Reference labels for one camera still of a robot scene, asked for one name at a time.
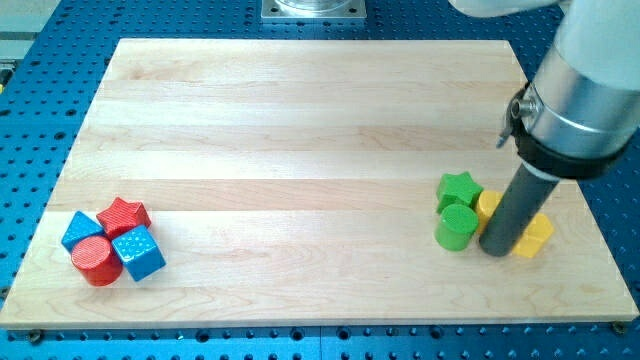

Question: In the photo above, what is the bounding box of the yellow hexagon block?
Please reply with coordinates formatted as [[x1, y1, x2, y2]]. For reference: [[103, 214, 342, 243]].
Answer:
[[474, 190, 503, 235]]

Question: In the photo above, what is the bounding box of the red star block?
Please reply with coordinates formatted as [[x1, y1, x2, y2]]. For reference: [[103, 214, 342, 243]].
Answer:
[[96, 197, 151, 240]]

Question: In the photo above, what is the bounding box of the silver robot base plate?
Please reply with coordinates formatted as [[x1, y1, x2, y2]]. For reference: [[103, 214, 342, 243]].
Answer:
[[261, 0, 367, 20]]

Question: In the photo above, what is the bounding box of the wooden board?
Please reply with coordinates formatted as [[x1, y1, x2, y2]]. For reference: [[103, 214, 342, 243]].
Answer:
[[1, 38, 638, 329]]

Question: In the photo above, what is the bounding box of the yellow heart block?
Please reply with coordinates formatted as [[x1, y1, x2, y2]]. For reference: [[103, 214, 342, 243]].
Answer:
[[512, 213, 555, 258]]

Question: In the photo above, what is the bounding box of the blue perforated table plate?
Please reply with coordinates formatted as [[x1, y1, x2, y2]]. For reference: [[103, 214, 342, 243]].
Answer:
[[1, 0, 639, 359]]

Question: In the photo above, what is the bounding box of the blue cube block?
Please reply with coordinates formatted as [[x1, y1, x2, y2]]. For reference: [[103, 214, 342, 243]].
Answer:
[[112, 225, 166, 282]]

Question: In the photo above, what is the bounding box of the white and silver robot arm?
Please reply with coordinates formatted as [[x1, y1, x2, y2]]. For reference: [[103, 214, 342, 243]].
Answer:
[[498, 0, 639, 181]]

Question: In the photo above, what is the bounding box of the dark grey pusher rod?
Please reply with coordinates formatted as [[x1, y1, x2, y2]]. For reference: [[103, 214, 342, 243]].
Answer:
[[479, 162, 560, 257]]

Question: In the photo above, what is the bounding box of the green cylinder block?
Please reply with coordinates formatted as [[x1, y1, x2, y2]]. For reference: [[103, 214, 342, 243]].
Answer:
[[434, 204, 479, 251]]

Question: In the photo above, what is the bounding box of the green star block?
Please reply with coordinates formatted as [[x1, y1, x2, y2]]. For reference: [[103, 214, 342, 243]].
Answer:
[[436, 172, 484, 214]]

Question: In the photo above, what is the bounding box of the blue triangle block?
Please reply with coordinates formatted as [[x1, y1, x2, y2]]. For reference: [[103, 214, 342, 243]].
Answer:
[[61, 211, 104, 253]]

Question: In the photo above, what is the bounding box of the red cylinder block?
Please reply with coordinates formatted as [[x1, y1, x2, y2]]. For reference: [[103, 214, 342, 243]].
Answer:
[[71, 236, 123, 287]]

